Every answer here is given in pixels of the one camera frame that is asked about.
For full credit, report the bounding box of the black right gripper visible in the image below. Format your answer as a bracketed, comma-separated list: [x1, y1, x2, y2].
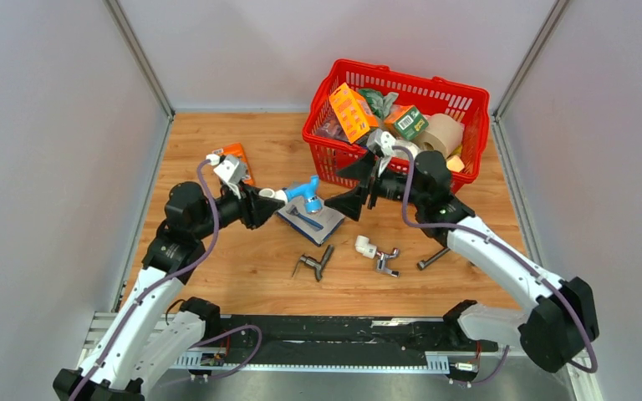
[324, 150, 426, 221]

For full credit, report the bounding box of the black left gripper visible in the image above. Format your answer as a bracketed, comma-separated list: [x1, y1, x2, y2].
[192, 179, 284, 241]

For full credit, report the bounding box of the white plastic pipe elbow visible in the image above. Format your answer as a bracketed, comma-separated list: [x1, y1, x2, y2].
[258, 188, 288, 204]

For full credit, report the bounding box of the blue plastic water faucet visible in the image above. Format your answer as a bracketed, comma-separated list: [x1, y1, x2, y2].
[283, 175, 324, 214]

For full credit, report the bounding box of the white pipe elbow second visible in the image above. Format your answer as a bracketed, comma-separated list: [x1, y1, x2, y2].
[354, 236, 377, 259]

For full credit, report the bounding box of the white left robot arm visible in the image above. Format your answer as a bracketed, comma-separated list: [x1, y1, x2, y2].
[53, 181, 288, 400]

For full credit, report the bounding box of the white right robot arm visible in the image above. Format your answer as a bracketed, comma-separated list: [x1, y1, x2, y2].
[325, 151, 599, 373]

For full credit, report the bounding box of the blue grey razor box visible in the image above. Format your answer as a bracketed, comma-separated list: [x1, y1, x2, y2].
[277, 197, 344, 246]

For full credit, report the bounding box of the orange blister pack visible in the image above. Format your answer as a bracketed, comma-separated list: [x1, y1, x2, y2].
[212, 143, 255, 185]

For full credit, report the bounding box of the white wrapped roll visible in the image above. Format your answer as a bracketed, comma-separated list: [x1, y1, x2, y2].
[394, 139, 421, 160]

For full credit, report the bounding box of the orange carton box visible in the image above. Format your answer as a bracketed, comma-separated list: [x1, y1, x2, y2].
[329, 83, 380, 144]

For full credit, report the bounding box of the green small box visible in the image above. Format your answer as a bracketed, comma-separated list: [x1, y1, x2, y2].
[384, 105, 429, 141]

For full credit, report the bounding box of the dark metal faucet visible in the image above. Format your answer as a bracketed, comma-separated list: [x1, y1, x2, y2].
[291, 245, 335, 282]
[416, 247, 451, 271]

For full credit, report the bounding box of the green plastic bag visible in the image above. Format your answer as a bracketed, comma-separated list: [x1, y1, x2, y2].
[358, 88, 399, 120]

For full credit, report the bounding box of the yellow sponge block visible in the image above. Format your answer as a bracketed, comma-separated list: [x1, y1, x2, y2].
[446, 155, 465, 173]

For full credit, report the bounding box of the dark metal faucet right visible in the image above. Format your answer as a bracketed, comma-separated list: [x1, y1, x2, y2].
[416, 247, 451, 271]

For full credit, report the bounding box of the beige toilet paper roll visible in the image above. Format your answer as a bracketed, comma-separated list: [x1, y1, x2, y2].
[413, 114, 464, 159]

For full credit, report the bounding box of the red plastic shopping basket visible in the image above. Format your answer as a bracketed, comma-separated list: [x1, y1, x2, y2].
[302, 58, 489, 192]

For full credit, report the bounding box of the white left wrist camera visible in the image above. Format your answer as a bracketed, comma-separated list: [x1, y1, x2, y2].
[206, 154, 245, 199]

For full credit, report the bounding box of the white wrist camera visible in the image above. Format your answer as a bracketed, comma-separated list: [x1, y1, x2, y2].
[206, 154, 245, 199]
[366, 129, 396, 176]

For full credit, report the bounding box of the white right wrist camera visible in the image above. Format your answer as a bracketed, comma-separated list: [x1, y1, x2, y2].
[366, 129, 396, 176]

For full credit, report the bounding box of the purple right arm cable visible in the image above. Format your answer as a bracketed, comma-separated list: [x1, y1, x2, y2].
[393, 145, 600, 387]

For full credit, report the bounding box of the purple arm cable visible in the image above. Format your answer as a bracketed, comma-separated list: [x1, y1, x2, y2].
[393, 145, 600, 387]
[69, 159, 264, 401]

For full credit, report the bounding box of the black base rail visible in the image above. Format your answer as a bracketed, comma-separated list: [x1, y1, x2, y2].
[196, 315, 499, 368]

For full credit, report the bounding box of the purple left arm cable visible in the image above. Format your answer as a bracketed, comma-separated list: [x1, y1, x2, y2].
[69, 159, 264, 401]

